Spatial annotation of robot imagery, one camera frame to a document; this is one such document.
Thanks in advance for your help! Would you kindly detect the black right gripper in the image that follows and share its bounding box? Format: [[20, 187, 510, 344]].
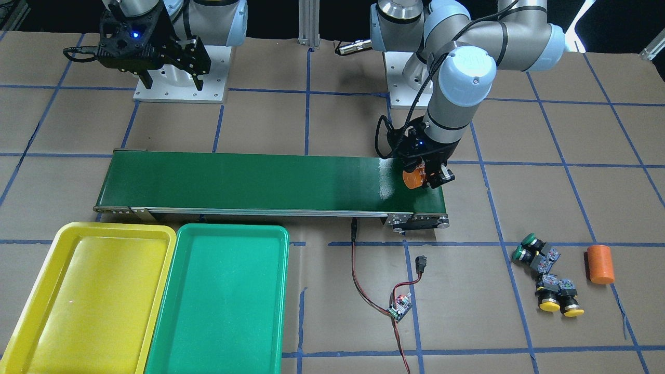
[[97, 7, 211, 91]]

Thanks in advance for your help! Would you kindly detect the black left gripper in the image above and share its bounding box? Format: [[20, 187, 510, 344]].
[[390, 117, 459, 189]]

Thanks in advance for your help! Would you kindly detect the orange cylinder with white numbers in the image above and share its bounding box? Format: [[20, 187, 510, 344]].
[[402, 171, 426, 190]]

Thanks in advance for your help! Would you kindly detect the green push button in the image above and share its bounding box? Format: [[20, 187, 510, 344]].
[[512, 245, 561, 274], [521, 233, 546, 251]]

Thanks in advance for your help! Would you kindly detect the yellow push button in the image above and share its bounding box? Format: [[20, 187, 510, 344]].
[[557, 278, 584, 317], [535, 274, 560, 312]]

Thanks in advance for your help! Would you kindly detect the plain orange cylinder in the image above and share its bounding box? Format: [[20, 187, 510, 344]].
[[587, 244, 616, 285]]

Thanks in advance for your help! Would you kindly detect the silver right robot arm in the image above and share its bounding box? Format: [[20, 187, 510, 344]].
[[95, 1, 248, 91]]

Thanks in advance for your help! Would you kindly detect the green conveyor belt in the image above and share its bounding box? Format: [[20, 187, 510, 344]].
[[94, 150, 450, 232]]

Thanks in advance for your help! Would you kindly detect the small green circuit board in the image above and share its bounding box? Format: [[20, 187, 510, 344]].
[[387, 292, 413, 324]]

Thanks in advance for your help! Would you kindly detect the green plastic tray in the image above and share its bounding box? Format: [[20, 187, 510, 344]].
[[145, 223, 289, 373]]

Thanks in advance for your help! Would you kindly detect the yellow plastic tray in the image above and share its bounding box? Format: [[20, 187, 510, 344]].
[[2, 222, 176, 373]]

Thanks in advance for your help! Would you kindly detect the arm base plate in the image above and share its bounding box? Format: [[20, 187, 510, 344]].
[[133, 46, 234, 104], [383, 50, 472, 111]]

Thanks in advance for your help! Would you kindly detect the red black power cable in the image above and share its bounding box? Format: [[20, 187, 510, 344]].
[[350, 218, 429, 374]]

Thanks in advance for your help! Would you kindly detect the aluminium frame post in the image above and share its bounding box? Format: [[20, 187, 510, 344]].
[[298, 0, 321, 49]]

